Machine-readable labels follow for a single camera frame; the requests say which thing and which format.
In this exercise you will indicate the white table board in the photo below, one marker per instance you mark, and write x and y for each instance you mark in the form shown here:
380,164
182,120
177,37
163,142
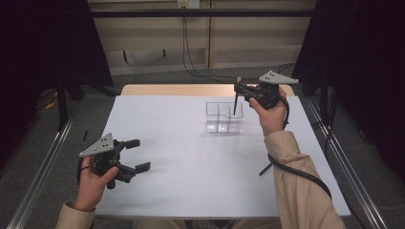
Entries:
197,171

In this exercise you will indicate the black metal stand post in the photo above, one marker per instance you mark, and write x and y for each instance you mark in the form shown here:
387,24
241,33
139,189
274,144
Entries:
324,105
62,105

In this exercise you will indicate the black horizontal bar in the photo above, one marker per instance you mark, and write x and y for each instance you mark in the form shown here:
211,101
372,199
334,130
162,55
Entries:
159,13

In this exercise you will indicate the light wooden upright strip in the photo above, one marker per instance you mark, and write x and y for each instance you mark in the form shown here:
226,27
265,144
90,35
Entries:
209,41

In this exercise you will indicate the white wall socket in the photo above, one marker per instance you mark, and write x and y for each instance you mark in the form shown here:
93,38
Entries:
188,4

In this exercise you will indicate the person's right hand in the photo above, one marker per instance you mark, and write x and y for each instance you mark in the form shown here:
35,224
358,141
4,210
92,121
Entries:
272,120

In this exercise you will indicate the aluminium floor rail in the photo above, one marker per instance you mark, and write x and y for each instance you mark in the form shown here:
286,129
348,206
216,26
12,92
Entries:
353,178
41,165

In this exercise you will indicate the orange and black makeup pencil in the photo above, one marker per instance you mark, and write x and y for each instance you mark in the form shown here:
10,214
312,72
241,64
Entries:
235,106

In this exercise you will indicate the clear acrylic organizer box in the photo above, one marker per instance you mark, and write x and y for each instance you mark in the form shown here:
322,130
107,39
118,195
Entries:
221,124

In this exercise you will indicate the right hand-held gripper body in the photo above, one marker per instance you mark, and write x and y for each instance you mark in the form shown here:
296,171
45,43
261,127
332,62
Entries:
267,93

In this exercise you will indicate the person's left hand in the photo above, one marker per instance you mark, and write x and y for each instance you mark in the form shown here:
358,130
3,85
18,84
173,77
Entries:
90,191

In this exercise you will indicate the black curtain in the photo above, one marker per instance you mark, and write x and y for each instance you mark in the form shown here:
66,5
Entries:
366,63
41,47

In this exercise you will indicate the small black floor item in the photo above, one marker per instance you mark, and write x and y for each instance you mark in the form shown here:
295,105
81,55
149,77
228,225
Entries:
85,135

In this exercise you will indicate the small black wall hook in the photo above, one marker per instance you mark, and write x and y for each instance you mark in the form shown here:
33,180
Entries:
126,58
164,53

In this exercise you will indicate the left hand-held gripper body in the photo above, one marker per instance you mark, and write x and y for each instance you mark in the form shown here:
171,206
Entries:
102,147

